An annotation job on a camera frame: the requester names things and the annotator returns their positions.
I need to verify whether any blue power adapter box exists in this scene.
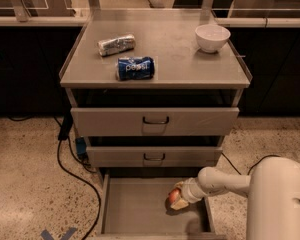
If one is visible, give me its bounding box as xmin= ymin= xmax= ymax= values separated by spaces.
xmin=75 ymin=137 xmax=87 ymax=157

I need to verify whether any black cable on right floor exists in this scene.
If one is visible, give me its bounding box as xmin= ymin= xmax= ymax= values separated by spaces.
xmin=221 ymin=152 xmax=281 ymax=177

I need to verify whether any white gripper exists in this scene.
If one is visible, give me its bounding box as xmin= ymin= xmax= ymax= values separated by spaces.
xmin=170 ymin=178 xmax=206 ymax=211

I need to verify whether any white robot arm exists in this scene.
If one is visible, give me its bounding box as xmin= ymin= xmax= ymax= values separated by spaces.
xmin=168 ymin=157 xmax=300 ymax=240

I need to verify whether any black cable on floor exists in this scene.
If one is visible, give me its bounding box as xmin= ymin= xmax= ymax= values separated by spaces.
xmin=6 ymin=115 xmax=102 ymax=240
xmin=221 ymin=152 xmax=281 ymax=177

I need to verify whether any dark counter with glass partition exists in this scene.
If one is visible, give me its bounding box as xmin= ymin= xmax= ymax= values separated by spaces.
xmin=0 ymin=0 xmax=300 ymax=118

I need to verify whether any grey top drawer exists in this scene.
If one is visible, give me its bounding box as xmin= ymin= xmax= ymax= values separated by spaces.
xmin=71 ymin=108 xmax=239 ymax=137

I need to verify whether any grey open bottom drawer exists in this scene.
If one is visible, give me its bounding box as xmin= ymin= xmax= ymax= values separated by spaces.
xmin=96 ymin=175 xmax=227 ymax=240

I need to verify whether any white ceramic bowl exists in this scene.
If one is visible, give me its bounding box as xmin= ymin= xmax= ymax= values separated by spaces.
xmin=195 ymin=24 xmax=231 ymax=53

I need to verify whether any grey middle drawer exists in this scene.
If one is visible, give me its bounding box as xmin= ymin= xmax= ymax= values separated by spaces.
xmin=86 ymin=146 xmax=222 ymax=167

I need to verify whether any grey metal drawer cabinet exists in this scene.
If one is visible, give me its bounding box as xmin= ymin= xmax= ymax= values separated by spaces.
xmin=58 ymin=8 xmax=253 ymax=185

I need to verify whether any blue pepsi can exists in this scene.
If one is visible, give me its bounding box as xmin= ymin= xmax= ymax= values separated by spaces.
xmin=117 ymin=57 xmax=155 ymax=81

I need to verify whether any black cable on left floor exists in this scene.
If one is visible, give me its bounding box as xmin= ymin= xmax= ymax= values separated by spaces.
xmin=6 ymin=115 xmax=102 ymax=240

